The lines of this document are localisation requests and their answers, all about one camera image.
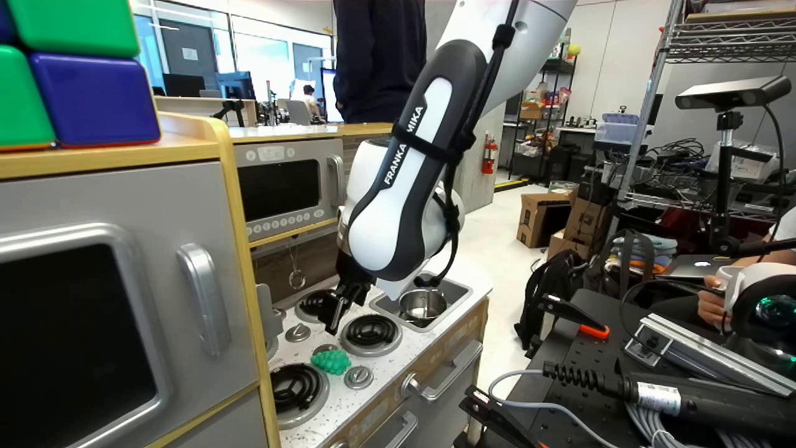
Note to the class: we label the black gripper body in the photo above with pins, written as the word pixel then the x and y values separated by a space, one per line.
pixel 351 282

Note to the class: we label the teal blue toy object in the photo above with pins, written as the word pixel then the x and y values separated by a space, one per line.
pixel 333 361

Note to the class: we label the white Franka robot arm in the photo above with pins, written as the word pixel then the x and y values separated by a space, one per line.
pixel 415 182

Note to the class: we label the white black robot base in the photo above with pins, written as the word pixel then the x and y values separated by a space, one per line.
pixel 767 290

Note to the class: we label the black toy stove burner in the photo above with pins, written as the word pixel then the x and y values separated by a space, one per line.
pixel 294 388
pixel 314 305
pixel 371 335

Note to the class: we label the grey stove knob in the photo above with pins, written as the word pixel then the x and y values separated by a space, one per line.
pixel 298 331
pixel 359 376

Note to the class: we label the small steel pot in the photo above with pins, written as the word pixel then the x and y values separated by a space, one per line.
pixel 425 306

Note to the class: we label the bare operator hand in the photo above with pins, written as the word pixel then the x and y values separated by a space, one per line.
pixel 713 302

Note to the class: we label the wooden toy play kitchen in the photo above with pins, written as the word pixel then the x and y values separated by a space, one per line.
pixel 390 365

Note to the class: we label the grey toy sink basin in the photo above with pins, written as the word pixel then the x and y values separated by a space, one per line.
pixel 452 291

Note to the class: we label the grey toy microwave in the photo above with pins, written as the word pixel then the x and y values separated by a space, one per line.
pixel 289 187

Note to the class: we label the black clamp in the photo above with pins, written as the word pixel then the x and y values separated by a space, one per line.
pixel 498 413

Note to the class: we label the distant person white shirt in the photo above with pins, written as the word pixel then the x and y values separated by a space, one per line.
pixel 311 99

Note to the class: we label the red fire extinguisher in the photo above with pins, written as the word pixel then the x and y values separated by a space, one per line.
pixel 489 158

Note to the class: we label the black tool orange tip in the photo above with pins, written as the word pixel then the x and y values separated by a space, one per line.
pixel 580 321

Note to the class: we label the standing person dark sweater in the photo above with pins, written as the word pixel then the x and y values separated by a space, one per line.
pixel 375 57

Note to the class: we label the computer monitor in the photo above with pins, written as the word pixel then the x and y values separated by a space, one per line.
pixel 236 86

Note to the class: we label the grey toy oven door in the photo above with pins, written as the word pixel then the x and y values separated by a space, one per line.
pixel 101 331

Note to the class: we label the brown cardboard box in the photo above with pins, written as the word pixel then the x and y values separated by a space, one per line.
pixel 589 225

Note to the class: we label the translucent plastic bin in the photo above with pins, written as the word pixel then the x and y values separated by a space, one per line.
pixel 624 131

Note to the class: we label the blue purple foam block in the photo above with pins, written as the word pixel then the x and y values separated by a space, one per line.
pixel 95 99

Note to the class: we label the silver metal pole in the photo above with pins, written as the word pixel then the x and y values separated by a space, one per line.
pixel 648 108

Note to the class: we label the aluminium extrusion bar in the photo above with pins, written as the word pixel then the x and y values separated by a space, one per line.
pixel 704 352

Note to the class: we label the black plug silver collar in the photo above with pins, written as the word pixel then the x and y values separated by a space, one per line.
pixel 704 402

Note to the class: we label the large green foam block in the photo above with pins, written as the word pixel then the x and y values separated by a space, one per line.
pixel 76 26

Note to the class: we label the black camera stand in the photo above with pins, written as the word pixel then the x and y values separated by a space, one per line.
pixel 728 182

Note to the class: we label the grey depth camera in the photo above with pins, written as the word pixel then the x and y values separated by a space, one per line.
pixel 734 90

